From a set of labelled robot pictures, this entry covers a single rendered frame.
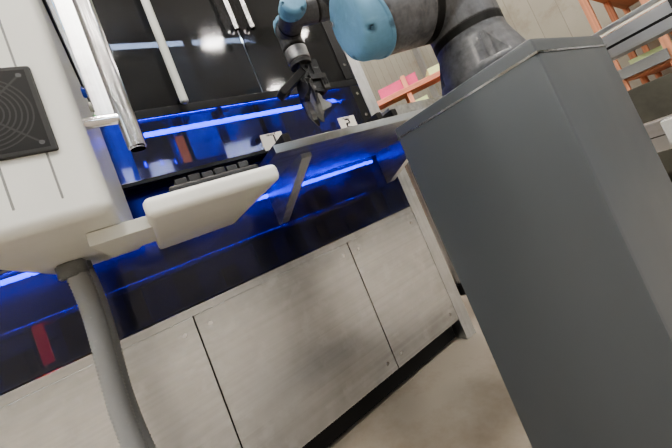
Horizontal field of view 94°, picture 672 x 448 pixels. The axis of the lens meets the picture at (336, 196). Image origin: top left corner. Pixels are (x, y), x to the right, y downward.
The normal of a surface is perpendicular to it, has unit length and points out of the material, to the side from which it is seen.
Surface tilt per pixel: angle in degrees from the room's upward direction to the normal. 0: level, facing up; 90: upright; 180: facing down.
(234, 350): 90
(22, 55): 90
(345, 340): 90
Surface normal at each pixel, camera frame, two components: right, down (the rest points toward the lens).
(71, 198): 0.45, -0.24
